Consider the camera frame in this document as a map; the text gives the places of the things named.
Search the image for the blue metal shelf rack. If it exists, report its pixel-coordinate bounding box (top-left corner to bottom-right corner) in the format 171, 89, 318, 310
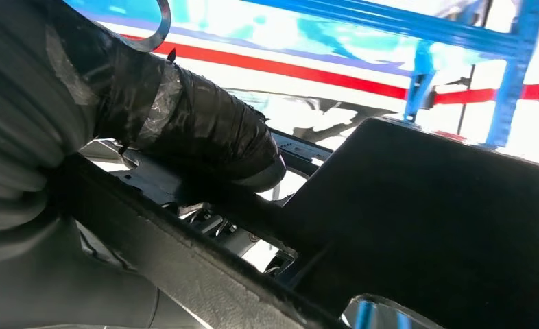
64, 0, 539, 149

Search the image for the curved grey cable loop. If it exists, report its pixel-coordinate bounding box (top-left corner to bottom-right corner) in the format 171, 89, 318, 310
119, 0, 173, 53

